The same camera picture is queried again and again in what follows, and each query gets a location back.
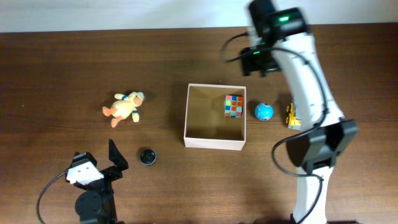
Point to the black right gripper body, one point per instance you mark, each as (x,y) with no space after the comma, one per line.
(259,66)

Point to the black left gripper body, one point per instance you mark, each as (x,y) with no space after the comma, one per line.
(111,173)

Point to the colourful puzzle cube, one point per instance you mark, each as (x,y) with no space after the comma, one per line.
(233,106)

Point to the yellow grey toy truck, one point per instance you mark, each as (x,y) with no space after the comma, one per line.
(292,120)

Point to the pink cardboard box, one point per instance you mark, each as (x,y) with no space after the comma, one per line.
(206,125)

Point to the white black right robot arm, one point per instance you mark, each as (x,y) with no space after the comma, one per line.
(283,41)

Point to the black round lid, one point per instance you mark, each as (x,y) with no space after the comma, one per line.
(148,157)

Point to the yellow plush duck toy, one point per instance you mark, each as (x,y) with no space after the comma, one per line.
(124,106)

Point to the blue white ball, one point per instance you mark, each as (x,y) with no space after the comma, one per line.
(264,111)

